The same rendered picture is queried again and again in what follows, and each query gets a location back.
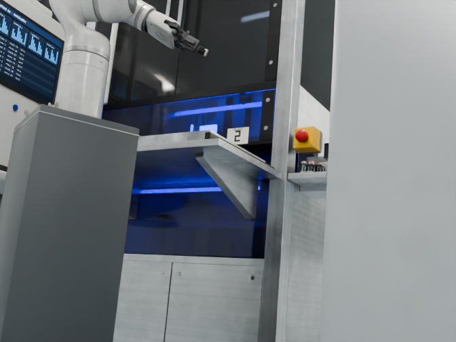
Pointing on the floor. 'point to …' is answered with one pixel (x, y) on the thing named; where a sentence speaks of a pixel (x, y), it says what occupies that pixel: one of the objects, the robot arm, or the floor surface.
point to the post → (286, 153)
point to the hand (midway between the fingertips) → (191, 44)
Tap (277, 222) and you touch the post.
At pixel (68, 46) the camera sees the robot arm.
